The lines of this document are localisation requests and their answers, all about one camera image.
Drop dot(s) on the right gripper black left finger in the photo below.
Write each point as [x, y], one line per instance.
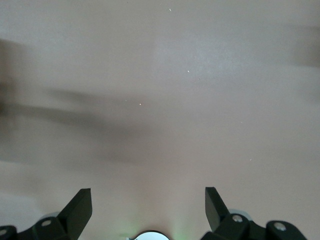
[75, 215]

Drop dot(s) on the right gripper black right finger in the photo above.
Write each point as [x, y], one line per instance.
[215, 212]

